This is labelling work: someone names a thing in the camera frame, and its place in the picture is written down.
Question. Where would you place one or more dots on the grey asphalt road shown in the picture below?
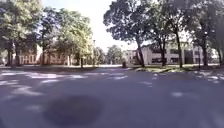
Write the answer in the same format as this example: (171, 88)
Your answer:
(133, 100)

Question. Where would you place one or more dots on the round green tree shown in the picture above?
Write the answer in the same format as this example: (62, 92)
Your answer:
(114, 53)

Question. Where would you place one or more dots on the white building with dark windows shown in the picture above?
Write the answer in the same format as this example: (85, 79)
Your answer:
(154, 55)

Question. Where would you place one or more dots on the row of leafy trees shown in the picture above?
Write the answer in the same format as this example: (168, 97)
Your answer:
(70, 30)

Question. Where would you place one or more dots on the row of dark-trunked trees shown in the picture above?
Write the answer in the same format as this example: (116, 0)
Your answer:
(133, 20)

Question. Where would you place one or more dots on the red brick building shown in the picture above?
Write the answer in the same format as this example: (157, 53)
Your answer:
(30, 58)

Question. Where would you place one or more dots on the grass strip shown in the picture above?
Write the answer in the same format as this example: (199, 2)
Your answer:
(166, 67)

